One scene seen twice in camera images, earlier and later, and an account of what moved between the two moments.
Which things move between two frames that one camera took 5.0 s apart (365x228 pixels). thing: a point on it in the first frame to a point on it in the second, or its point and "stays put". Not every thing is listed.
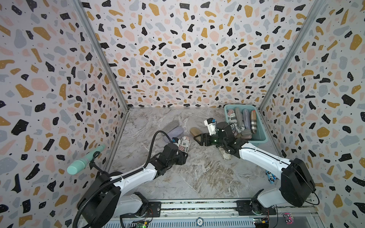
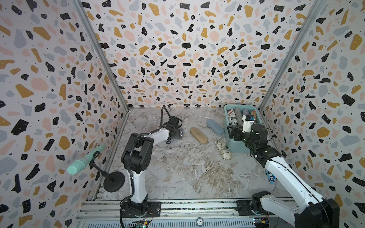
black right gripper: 204,136 to 235,133
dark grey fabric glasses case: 239,117 stays put
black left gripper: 184,156 to 180,133
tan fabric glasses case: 195,131 stays put
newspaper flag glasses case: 231,116 stays put
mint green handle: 77,166 stays put
